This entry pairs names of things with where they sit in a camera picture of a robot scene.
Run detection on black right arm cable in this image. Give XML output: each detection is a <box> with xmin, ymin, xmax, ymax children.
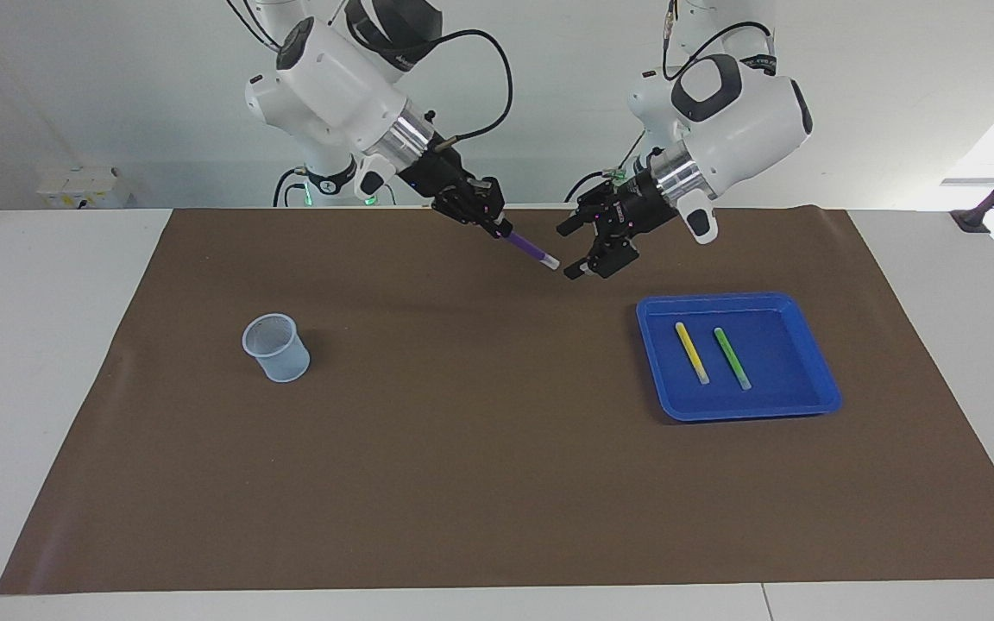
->
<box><xmin>381</xmin><ymin>28</ymin><xmax>515</xmax><ymax>147</ymax></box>

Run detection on yellow marker pen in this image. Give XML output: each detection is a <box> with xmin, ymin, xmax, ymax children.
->
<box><xmin>675</xmin><ymin>322</ymin><xmax>711</xmax><ymax>386</ymax></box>

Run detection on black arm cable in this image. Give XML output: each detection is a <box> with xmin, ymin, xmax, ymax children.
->
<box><xmin>659</xmin><ymin>0</ymin><xmax>778</xmax><ymax>83</ymax></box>
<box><xmin>381</xmin><ymin>28</ymin><xmax>515</xmax><ymax>147</ymax></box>

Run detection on green marker pen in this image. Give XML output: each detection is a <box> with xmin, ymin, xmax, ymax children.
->
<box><xmin>713</xmin><ymin>327</ymin><xmax>752</xmax><ymax>391</ymax></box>

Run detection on white wall socket box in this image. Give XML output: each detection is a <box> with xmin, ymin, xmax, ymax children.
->
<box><xmin>35</xmin><ymin>166</ymin><xmax>131</xmax><ymax>210</ymax></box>

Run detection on purple marker pen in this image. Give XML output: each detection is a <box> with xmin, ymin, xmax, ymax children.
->
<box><xmin>497</xmin><ymin>226</ymin><xmax>561</xmax><ymax>271</ymax></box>

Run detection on brown table mat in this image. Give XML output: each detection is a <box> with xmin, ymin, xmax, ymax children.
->
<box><xmin>0</xmin><ymin>205</ymin><xmax>994</xmax><ymax>596</ymax></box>

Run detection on translucent plastic cup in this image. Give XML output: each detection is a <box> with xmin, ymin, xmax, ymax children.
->
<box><xmin>242</xmin><ymin>312</ymin><xmax>311</xmax><ymax>383</ymax></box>

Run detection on black base cable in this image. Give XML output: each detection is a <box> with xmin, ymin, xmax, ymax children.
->
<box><xmin>564</xmin><ymin>129</ymin><xmax>646</xmax><ymax>204</ymax></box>
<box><xmin>273</xmin><ymin>166</ymin><xmax>305</xmax><ymax>208</ymax></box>

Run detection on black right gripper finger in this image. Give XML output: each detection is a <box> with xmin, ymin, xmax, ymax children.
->
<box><xmin>432</xmin><ymin>191</ymin><xmax>505</xmax><ymax>241</ymax></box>
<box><xmin>462</xmin><ymin>177</ymin><xmax>513</xmax><ymax>235</ymax></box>

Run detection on blue plastic tray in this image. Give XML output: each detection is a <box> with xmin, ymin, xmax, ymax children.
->
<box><xmin>635</xmin><ymin>292</ymin><xmax>843</xmax><ymax>423</ymax></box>

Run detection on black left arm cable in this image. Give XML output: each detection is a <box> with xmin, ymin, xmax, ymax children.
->
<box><xmin>659</xmin><ymin>0</ymin><xmax>778</xmax><ymax>83</ymax></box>

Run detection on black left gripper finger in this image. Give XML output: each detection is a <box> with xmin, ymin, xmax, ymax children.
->
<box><xmin>563</xmin><ymin>226</ymin><xmax>640</xmax><ymax>281</ymax></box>
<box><xmin>557</xmin><ymin>191</ymin><xmax>623</xmax><ymax>238</ymax></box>

